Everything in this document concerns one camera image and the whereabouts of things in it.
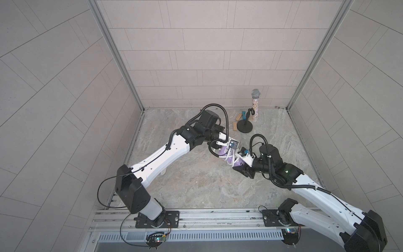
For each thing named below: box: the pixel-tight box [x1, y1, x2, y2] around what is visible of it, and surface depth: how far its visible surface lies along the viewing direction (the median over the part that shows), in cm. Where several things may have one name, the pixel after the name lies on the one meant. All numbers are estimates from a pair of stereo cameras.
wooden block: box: [232, 113, 243, 131], surface depth 108 cm
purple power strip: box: [218, 145, 246, 168], surface depth 68 cm
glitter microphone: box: [251, 88, 261, 122], surface depth 87 cm
